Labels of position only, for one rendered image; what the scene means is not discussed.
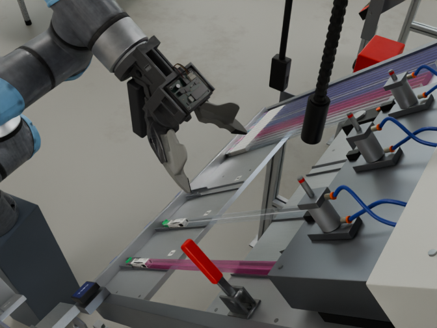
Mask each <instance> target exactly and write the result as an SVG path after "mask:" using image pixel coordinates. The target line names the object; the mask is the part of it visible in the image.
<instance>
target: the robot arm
mask: <svg viewBox="0 0 437 328"><path fill-rule="evenodd" d="M44 1H45V2H46V3H47V6H48V7H49V8H51V9H52V10H53V15H52V18H51V21H50V24H49V28H48V29H47V30H46V31H44V32H43V33H41V34H40V35H38V36H36V37H34V38H33V39H32V40H30V41H28V42H27V43H25V44H24V45H22V46H20V47H18V48H16V49H15V50H14V51H12V52H10V53H9V54H7V55H5V56H4V57H2V56H0V182H2V181H3V180H4V179H5V178H6V177H7V176H9V175H10V174H11V173H13V172H14V171H15V170H16V169H17V168H18V167H20V166H21V165H22V164H24V163H25V162H26V161H27V160H29V159H31V158H32V157H33V155H34V154H35V153H36V152H37V151H38V150H39V149H40V146H41V138H40V134H39V132H38V130H37V128H36V127H35V126H33V124H32V122H31V121H30V120H29V119H28V118H27V117H26V116H25V115H23V114H22V112H23V111H24V110H25V109H26V108H28V107H29V106H30V105H32V104H33V103H34V102H35V101H37V100H39V99H40V98H41V97H42V96H44V95H45V94H47V93H48V92H49V91H50V90H53V89H54V88H55V87H57V86H58V85H59V84H61V83H62V82H63V81H72V80H75V79H78V78H79V77H81V76H82V75H83V73H84V72H85V71H86V69H87V68H88V67H89V65H90V63H91V60H92V56H93V55H94V56H95V57H96V58H97V59H98V60H99V61H100V62H101V63H102V65H104V67H106V69H108V71H110V73H114V74H115V76H116V77H117V78H118V79H119V80H120V81H125V80H126V79H129V78H130V77H132V79H130V80H129V81H128V82H127V91H128V97H129V107H130V113H131V123H132V128H133V132H134V133H135V134H137V135H138V136H139V137H141V138H144V137H145V136H147V137H148V141H149V144H150V146H151V148H152V150H153V151H154V153H155V155H156V156H157V158H158V159H159V161H160V162H161V164H163V166H164V167H165V169H166V171H167V172H168V173H169V175H170V176H171V177H172V179H173V180H174V181H175V182H176V183H177V184H178V185H179V186H180V187H181V188H182V190H184V192H186V193H191V187H190V183H189V178H188V177H187V176H186V175H185V173H184V170H183V167H184V165H185V163H186V161H187V149H186V147H185V145H184V144H180V143H179V141H178V139H177V137H176V132H177V131H178V130H179V125H180V124H181V123H183V122H184V121H185V122H188V121H189V120H190V119H191V118H192V116H191V113H192V112H193V111H194V113H195V115H196V117H197V119H198V121H199V122H202V123H204V124H207V123H212V124H215V125H216V126H218V127H219V128H224V129H226V130H228V131H229V132H231V133H232V134H239V135H246V134H247V131H246V129H245V128H244V127H243V125H242V124H241V123H240V122H239V121H238V120H237V119H235V117H236V115H237V113H238V111H239V105H238V104H236V103H234V102H227V103H223V104H220V105H218V104H214V103H211V102H209V101H208V99H210V95H212V93H213V91H214V90H215V88H214V87H213V86H212V85H211V83H210V82H209V81H208V80H207V79H206V78H205V77H204V76H203V75H202V74H201V73H200V71H199V70H198V69H197V68H196V67H195V66H194V64H193V63H192V62H190V63H189V64H187V65H186V66H183V65H181V64H179V63H177V64H175V65H180V67H179V68H176V67H175V65H174V66H173V65H172V64H171V63H170V62H169V61H168V59H167V58H166V57H165V56H164V55H163V54H162V53H161V52H160V51H159V50H158V49H157V48H158V46H159V44H160V43H161V42H160V41H159V40H158V39H157V38H156V36H155V35H153V36H152V37H151V38H150V39H148V37H147V36H146V34H145V33H144V32H143V31H142V30H141V29H140V27H139V26H138V25H137V24H136V23H135V22H134V21H133V20H132V19H131V18H130V16H129V15H128V14H127V13H126V12H125V10H124V9H123V8H122V7H121V6H120V5H119V4H118V3H117V2H116V1H115V0H44ZM197 74H198V75H197ZM203 80H204V81H203ZM18 217H19V208H18V205H17V204H16V202H15V200H14V199H13V198H12V197H11V196H10V195H8V194H6V193H5V192H4V191H2V190H0V237H1V236H4V235H5V234H6V233H7V232H8V231H10V230H11V229H12V227H13V226H14V225H15V224H16V221H17V220H18Z"/></svg>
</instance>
